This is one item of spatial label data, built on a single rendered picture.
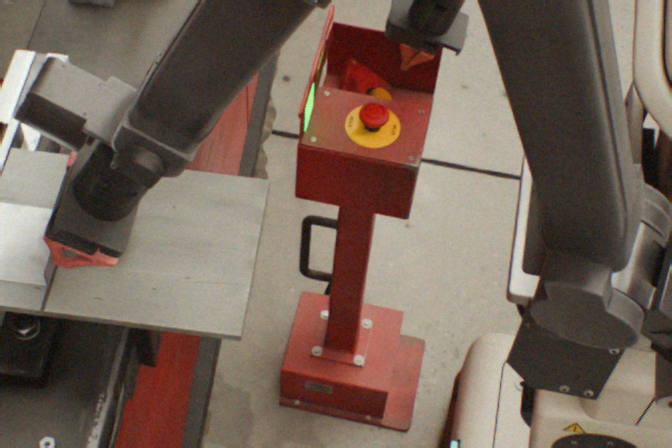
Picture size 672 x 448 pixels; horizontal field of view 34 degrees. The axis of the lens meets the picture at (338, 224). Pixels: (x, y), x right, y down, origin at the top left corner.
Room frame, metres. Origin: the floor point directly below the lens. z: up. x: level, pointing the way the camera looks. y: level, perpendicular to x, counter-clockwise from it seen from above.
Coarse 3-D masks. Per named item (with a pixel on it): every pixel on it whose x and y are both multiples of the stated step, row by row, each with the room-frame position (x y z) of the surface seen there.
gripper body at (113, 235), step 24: (96, 144) 0.60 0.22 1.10; (72, 168) 0.57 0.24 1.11; (96, 168) 0.54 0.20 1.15; (72, 192) 0.54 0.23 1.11; (96, 192) 0.53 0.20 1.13; (120, 192) 0.53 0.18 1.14; (144, 192) 0.54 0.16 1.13; (72, 216) 0.52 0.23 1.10; (96, 216) 0.53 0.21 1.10; (120, 216) 0.53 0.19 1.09; (96, 240) 0.51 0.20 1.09; (120, 240) 0.51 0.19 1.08
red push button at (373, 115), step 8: (368, 104) 0.94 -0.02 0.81; (376, 104) 0.94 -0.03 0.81; (360, 112) 0.93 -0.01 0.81; (368, 112) 0.92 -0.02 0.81; (376, 112) 0.93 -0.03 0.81; (384, 112) 0.93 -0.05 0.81; (368, 120) 0.91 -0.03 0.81; (376, 120) 0.91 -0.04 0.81; (384, 120) 0.92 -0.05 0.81; (368, 128) 0.92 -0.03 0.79; (376, 128) 0.92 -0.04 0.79
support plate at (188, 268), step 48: (0, 192) 0.61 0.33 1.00; (48, 192) 0.62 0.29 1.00; (192, 192) 0.63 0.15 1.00; (240, 192) 0.64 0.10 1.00; (144, 240) 0.57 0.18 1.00; (192, 240) 0.58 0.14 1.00; (240, 240) 0.58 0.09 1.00; (0, 288) 0.50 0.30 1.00; (96, 288) 0.51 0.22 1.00; (144, 288) 0.52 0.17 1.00; (192, 288) 0.52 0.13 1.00; (240, 288) 0.53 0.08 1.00; (240, 336) 0.48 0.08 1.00
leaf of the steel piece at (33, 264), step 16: (0, 208) 0.59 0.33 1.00; (16, 208) 0.59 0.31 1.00; (32, 208) 0.59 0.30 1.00; (0, 224) 0.57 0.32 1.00; (16, 224) 0.57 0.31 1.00; (32, 224) 0.57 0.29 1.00; (0, 240) 0.55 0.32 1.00; (16, 240) 0.55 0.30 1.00; (32, 240) 0.56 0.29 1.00; (0, 256) 0.54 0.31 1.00; (16, 256) 0.54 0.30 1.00; (32, 256) 0.54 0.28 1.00; (48, 256) 0.54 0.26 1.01; (0, 272) 0.52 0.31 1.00; (16, 272) 0.52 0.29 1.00; (32, 272) 0.52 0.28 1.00; (48, 272) 0.52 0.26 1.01
